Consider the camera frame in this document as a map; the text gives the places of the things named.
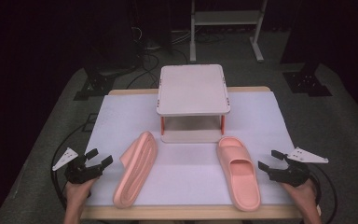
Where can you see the person's left hand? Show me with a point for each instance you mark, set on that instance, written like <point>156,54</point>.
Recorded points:
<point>76,196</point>

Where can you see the white metal stand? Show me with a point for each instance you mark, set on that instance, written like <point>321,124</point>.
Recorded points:
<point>227,18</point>

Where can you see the black stand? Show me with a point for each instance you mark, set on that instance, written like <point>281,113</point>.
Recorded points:
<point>105,71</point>
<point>307,82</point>

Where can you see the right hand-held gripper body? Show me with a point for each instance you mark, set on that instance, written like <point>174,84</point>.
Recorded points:
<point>295,174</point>

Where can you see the wooden table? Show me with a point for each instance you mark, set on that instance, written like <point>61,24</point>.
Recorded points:
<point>183,212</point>

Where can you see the white table cover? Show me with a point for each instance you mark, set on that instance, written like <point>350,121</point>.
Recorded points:
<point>186,174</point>

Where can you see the white shoe rack orange legs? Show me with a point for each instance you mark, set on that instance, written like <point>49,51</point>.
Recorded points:
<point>192,90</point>

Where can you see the pink foam slipper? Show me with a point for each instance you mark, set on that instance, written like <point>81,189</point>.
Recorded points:
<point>136,169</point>
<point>240,177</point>

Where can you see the person's right hand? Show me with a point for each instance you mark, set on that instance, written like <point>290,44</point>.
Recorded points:
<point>306,196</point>

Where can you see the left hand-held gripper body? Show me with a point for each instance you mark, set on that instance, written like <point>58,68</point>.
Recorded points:
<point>79,172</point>

